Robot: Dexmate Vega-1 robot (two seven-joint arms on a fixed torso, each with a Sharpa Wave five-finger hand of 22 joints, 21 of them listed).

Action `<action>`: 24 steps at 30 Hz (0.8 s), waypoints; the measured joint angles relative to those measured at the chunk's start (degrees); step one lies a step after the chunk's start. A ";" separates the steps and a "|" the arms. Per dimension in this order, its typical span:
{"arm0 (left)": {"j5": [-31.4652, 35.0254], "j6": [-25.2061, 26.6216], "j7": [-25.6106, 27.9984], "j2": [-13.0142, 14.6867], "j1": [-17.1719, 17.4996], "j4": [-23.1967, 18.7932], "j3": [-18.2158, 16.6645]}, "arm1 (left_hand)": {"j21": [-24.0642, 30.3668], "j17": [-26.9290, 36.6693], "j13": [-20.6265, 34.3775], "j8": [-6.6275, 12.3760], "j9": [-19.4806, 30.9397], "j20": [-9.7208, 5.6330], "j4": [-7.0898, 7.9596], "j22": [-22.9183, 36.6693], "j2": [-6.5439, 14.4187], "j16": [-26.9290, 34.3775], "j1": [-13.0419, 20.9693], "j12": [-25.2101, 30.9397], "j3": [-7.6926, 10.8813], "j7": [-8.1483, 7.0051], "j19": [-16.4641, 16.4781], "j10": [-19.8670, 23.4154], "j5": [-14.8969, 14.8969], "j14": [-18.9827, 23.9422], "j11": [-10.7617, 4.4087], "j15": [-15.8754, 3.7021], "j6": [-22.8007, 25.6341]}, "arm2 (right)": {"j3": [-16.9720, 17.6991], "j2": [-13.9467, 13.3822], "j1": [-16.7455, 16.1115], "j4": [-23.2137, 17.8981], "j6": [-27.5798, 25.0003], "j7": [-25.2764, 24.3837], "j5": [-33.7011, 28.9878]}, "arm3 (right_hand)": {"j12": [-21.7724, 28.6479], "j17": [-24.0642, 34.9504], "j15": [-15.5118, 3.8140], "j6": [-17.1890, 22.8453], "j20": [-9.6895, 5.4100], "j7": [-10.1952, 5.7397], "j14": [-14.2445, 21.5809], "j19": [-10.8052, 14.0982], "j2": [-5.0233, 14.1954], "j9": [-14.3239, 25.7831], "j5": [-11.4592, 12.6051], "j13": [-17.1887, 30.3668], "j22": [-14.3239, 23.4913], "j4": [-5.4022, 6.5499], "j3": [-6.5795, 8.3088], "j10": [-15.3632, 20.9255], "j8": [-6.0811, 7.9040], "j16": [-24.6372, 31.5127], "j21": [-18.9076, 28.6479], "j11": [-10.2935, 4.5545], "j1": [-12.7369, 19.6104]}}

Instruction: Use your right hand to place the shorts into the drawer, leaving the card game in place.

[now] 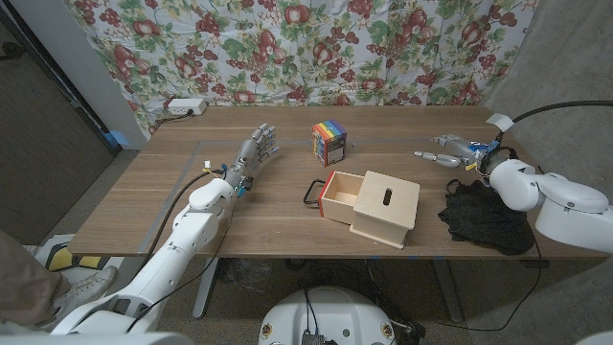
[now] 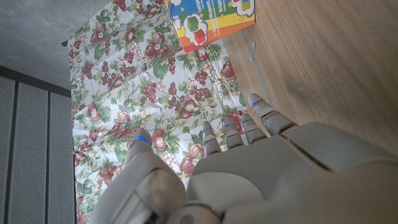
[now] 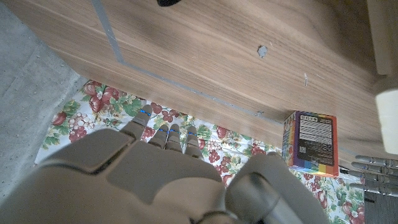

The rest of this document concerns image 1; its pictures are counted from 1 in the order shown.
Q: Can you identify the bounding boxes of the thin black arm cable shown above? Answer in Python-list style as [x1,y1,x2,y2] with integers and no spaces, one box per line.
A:
[126,194,240,334]
[438,239,542,332]

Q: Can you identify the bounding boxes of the yellow and black object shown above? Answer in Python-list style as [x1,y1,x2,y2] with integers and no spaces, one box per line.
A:
[45,241,104,272]

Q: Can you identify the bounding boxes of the white power strip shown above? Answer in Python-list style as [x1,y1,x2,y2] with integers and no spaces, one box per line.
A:
[167,98,209,116]

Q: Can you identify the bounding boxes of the wooden drawer with black handle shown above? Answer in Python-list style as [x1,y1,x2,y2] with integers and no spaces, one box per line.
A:
[303,170,366,225]

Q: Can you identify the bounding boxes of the blue tape patch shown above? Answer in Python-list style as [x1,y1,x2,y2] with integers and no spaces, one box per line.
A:
[103,129,130,149]

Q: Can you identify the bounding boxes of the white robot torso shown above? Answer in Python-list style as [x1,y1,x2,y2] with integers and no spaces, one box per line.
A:
[258,286,397,345]

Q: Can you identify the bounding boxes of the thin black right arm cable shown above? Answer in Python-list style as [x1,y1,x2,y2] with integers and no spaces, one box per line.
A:
[438,239,542,332]

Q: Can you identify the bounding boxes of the floral fruit backdrop cloth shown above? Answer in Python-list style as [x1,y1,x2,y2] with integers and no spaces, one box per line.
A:
[64,0,540,138]

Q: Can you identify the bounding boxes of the dark brown door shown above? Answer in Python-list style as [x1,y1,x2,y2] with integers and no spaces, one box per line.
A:
[0,9,121,245]

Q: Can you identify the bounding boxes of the black door handle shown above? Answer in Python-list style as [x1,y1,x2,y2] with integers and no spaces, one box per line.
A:
[0,41,25,61]

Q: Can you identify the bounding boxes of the grey metal table leg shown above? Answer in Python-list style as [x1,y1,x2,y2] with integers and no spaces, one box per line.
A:
[433,258,465,325]
[192,258,220,320]

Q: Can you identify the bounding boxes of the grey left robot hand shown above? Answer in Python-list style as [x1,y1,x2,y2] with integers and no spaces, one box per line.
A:
[224,123,281,198]

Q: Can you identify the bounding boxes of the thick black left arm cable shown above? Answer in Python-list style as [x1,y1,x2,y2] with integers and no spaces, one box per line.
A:
[143,170,226,260]

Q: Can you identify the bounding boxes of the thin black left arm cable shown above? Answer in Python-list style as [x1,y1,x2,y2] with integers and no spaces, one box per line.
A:
[126,194,240,334]

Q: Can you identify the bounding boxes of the rainbow card game box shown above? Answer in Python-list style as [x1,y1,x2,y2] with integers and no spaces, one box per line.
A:
[311,119,348,168]

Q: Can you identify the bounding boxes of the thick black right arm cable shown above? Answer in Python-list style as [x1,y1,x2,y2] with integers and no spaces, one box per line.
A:
[497,100,613,140]

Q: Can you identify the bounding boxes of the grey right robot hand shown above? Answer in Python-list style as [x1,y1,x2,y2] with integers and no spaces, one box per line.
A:
[414,133,489,170]

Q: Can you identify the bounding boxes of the black shorts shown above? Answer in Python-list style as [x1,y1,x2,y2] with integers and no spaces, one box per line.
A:
[438,178,535,257]

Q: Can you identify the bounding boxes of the person's beige trouser leg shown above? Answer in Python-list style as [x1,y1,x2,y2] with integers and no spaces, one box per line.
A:
[0,229,61,327]

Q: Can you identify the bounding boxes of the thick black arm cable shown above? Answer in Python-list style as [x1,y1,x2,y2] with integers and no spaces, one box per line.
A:
[143,170,226,260]
[497,100,613,140]

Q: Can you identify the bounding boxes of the white sneaker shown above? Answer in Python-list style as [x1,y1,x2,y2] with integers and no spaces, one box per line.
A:
[52,265,119,311]

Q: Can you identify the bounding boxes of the black power strip cable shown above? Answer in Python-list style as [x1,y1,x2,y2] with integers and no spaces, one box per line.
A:
[151,110,195,134]

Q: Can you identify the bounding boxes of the white tag on cable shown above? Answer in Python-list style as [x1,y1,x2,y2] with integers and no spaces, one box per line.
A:
[486,112,516,133]

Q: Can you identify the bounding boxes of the wooden box with slot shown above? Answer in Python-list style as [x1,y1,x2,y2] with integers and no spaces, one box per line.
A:
[349,170,421,250]

